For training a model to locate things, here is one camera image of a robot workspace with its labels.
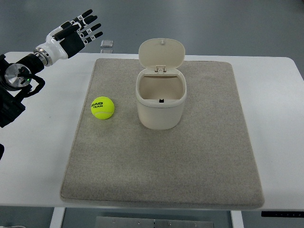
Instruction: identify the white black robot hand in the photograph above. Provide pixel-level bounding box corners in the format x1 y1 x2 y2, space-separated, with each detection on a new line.
45 9 103 59

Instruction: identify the yellow tennis ball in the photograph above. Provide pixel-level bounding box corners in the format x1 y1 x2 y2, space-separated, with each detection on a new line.
91 96 114 120

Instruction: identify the beige plastic bin with lid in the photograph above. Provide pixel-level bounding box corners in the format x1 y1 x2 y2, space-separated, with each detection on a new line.
135 38 187 130

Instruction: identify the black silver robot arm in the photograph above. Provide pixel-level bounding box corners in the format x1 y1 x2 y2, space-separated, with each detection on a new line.
0 9 103 128

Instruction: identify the white table leg left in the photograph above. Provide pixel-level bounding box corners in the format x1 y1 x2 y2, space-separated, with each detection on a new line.
49 207 66 228

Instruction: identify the white table leg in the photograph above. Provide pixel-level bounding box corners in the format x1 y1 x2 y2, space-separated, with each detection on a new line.
49 207 66 228
230 210 244 228

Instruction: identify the beige felt mat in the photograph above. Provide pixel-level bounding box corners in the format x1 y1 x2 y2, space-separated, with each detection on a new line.
60 58 264 209

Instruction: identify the metal plate under table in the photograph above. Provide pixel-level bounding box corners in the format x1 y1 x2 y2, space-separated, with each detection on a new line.
95 216 214 228

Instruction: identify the white table leg right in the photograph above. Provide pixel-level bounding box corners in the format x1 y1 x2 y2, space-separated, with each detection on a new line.
230 210 244 228

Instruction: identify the black desk control panel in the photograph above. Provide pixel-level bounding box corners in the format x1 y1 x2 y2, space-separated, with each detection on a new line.
261 211 304 218

